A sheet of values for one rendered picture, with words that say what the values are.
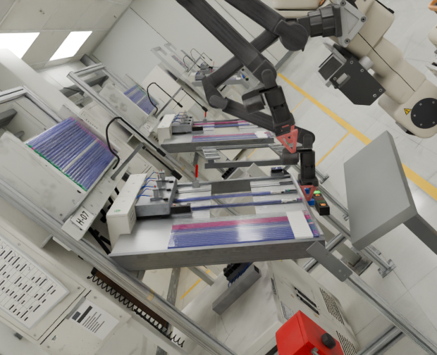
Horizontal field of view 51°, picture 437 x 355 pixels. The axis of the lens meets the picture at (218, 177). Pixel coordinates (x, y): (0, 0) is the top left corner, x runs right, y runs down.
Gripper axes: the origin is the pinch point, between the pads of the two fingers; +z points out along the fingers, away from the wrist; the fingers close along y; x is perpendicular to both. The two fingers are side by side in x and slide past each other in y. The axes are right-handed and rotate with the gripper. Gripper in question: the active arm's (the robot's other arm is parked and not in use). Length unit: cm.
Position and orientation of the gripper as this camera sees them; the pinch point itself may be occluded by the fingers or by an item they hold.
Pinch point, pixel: (308, 198)
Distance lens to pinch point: 186.4
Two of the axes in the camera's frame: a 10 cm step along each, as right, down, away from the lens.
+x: 10.0, -0.7, -0.3
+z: 0.7, 9.5, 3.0
